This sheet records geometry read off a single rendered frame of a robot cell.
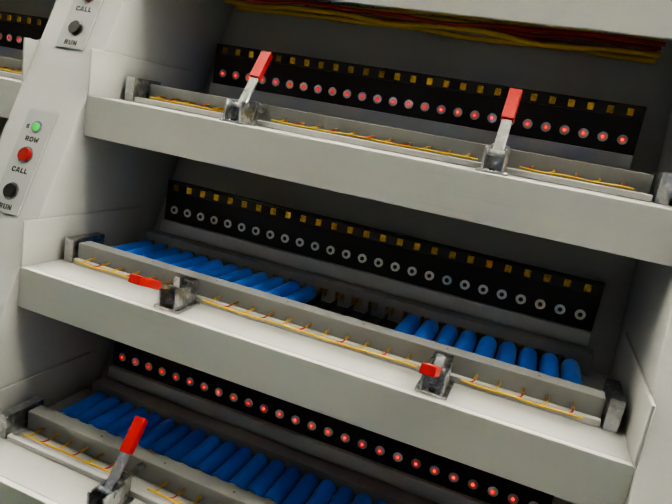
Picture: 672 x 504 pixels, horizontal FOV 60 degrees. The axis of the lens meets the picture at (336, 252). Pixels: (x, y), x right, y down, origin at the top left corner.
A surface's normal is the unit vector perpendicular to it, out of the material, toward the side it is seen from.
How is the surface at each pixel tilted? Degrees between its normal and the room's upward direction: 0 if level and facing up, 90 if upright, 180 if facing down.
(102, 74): 90
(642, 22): 112
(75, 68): 90
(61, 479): 22
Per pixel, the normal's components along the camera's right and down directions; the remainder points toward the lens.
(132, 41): 0.92, 0.24
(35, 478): 0.18, -0.96
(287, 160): -0.35, 0.15
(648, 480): -0.26, -0.22
